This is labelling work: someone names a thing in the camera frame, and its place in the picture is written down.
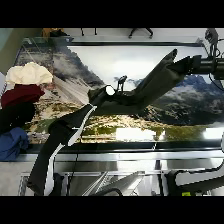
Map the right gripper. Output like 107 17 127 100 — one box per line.
167 54 203 76

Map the grey garment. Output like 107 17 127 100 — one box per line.
91 48 189 117

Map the cream garment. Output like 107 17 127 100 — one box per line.
5 61 54 86

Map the dark red garment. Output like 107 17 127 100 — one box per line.
0 83 46 110

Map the black garment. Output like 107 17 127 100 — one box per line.
0 101 36 135

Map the blue garment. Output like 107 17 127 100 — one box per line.
0 126 31 162

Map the black cable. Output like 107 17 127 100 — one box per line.
67 139 82 197
204 28 224 92

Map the silver frame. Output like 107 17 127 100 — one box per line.
0 149 224 197

